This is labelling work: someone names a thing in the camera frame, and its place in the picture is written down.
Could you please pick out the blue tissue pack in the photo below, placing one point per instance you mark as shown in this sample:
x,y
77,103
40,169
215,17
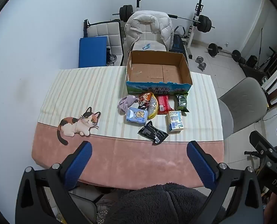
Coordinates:
x,y
136,116

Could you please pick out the yellow mesh scrubber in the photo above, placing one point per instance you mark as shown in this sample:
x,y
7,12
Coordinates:
x,y
153,108

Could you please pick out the dark equipment pile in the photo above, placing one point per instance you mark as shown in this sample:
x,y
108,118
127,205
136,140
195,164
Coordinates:
x,y
254,68

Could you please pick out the blue board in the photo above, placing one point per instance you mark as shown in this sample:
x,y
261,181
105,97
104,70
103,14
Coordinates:
x,y
92,51

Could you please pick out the chrome dumbbell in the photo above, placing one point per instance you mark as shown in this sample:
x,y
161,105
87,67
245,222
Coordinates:
x,y
203,66
199,59

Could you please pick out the green snack packet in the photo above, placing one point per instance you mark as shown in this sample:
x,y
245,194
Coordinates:
x,y
182,102

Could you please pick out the orange snack bag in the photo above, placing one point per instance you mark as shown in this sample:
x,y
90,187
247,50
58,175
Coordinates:
x,y
144,99

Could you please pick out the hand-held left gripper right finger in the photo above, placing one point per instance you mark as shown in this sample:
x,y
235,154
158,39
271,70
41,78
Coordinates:
x,y
201,165

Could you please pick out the white padded chair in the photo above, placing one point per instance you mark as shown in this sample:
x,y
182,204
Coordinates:
x,y
103,29

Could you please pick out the purple cloth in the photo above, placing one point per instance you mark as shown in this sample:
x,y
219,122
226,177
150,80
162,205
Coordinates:
x,y
126,102

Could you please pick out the striped cat print tablecloth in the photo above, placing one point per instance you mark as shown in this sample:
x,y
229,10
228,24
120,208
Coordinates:
x,y
87,91

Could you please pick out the grey plastic chair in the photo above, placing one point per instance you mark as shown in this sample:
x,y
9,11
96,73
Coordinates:
x,y
243,105

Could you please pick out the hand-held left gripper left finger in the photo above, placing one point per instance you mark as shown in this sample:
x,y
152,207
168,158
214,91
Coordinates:
x,y
78,165

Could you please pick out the red snack packet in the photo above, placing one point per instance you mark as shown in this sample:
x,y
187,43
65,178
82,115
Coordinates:
x,y
164,103

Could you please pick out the black weight bench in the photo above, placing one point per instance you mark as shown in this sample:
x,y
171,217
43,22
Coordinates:
x,y
179,44

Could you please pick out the white barbell rack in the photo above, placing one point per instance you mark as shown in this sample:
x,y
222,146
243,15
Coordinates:
x,y
195,11

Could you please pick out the cardboard box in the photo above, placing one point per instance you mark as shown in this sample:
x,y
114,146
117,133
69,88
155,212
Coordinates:
x,y
157,73

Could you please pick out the white puffer jacket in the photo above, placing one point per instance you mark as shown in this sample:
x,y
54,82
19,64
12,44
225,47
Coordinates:
x,y
147,25

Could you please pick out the racked barbell with black plates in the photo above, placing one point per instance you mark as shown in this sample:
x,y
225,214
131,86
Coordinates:
x,y
204,23

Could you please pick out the short barbell with black plates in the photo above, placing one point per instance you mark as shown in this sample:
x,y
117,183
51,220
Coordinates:
x,y
213,49

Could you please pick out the black foil packet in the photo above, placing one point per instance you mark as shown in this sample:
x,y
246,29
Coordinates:
x,y
152,131

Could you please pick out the small blue packet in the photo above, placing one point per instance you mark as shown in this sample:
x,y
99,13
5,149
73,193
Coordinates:
x,y
146,46

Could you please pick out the stack of metal weight plates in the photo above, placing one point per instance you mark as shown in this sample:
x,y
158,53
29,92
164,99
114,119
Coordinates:
x,y
112,59

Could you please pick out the pale yellow tissue pack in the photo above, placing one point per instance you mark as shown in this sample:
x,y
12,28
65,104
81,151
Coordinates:
x,y
175,121

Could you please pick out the person's grey fleece clothing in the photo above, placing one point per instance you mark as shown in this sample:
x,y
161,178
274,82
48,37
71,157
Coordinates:
x,y
161,203

